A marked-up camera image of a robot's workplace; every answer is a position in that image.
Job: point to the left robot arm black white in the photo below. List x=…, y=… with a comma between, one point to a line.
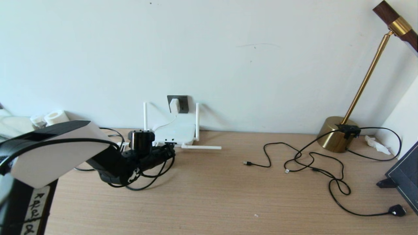
x=52, y=153

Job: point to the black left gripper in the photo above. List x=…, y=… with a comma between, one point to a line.
x=152, y=159

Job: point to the white power adapter block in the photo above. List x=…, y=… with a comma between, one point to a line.
x=174, y=106

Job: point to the small clear plastic jar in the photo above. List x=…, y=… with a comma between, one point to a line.
x=38, y=120

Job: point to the grey wall power socket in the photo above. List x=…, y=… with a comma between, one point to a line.
x=184, y=104

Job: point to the pale upholstered furniture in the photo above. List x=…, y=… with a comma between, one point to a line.
x=13, y=125

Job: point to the crumpled white tissue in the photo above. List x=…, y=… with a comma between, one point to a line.
x=376, y=144

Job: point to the white toilet paper roll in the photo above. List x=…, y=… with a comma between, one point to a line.
x=56, y=117

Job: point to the brass desk lamp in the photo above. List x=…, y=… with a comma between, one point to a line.
x=338, y=136

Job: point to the white wifi router with antennas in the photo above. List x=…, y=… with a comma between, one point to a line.
x=178, y=130

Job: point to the black plastic clip stand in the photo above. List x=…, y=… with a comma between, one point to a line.
x=386, y=182

